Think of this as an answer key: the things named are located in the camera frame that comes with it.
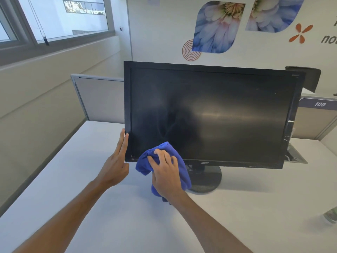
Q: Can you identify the grey side partition panel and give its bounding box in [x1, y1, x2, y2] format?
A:
[70, 73, 126, 124]

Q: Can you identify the blind pull wand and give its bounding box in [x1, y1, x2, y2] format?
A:
[26, 0, 50, 46]

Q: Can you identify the person's left hand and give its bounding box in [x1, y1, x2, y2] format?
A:
[94, 128, 130, 189]

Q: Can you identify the person's left forearm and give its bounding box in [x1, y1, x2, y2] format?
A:
[12, 180, 108, 253]

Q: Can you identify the blue flower wall decal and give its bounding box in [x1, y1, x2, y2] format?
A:
[191, 0, 246, 54]

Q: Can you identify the black acer monitor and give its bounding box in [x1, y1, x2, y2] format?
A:
[124, 60, 306, 194]

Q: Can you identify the person's right forearm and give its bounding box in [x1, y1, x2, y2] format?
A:
[170, 193, 253, 253]

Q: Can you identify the small white spray bottle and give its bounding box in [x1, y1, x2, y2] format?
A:
[323, 207, 337, 224]

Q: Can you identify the blue microfiber cloth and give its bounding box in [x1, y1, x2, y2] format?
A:
[135, 141, 192, 202]

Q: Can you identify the grey framed window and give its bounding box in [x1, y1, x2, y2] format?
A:
[0, 0, 116, 67]

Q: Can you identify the beige cubicle partition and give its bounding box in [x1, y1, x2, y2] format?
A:
[291, 95, 337, 141]

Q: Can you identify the black mesh office chair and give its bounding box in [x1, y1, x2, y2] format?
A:
[285, 66, 322, 93]

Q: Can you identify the blue number sign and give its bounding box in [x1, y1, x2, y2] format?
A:
[299, 98, 337, 111]

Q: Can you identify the grey desk cable box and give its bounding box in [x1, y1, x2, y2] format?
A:
[284, 143, 308, 164]

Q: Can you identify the person's right hand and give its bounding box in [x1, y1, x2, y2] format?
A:
[147, 148, 189, 205]

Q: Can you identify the frosted desk divider panel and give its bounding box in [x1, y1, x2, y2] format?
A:
[320, 128, 337, 157]

